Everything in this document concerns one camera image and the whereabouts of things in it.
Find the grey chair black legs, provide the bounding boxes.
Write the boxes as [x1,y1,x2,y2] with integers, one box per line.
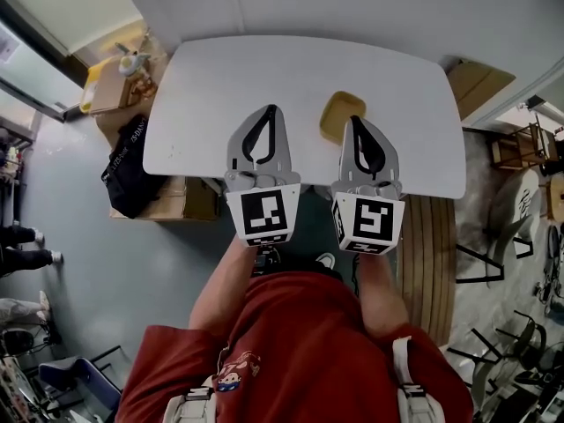
[455,212,535,285]

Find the white backpack strap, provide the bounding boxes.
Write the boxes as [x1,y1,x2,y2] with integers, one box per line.
[391,336,443,423]
[162,375,219,423]

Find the yellow and white toy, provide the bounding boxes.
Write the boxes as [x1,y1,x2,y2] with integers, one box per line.
[115,41,153,79]

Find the yellow small container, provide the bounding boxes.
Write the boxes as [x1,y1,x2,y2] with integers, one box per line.
[318,90,368,143]

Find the open cardboard box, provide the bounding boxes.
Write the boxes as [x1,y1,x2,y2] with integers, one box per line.
[87,57,158,115]

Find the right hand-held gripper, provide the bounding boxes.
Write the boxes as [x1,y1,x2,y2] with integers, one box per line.
[330,115,406,256]

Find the blue padded chair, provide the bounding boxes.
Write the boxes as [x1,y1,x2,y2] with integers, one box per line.
[38,354,125,423]

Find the flat cardboard box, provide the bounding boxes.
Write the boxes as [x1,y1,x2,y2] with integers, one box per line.
[109,175,222,223]

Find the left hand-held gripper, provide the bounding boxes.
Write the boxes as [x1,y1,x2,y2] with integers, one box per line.
[223,104,303,249]

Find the black metal chair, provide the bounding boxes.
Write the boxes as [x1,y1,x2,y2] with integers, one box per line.
[446,309,549,397]

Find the person's right forearm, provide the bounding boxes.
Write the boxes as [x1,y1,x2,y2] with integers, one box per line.
[355,251,412,339]

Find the person's white shoe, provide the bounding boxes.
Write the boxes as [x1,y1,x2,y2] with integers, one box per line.
[314,252,337,273]

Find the black fabric bag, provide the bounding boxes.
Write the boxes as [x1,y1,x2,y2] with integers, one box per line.
[100,114,169,220]

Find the person's red shirt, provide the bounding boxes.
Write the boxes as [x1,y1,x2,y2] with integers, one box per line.
[115,271,476,423]

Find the large brown cardboard box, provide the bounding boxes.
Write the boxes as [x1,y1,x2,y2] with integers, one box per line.
[444,56,517,122]

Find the person's left forearm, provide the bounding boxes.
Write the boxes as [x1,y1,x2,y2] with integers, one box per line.
[189,234,266,339]

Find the wooden slatted bench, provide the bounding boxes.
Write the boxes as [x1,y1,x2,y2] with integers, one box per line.
[397,193,457,348]

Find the yellow plastic lid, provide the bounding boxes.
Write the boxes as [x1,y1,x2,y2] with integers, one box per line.
[78,56,116,115]

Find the wooden frame chair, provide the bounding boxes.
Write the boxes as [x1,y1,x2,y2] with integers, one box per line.
[487,111,560,172]

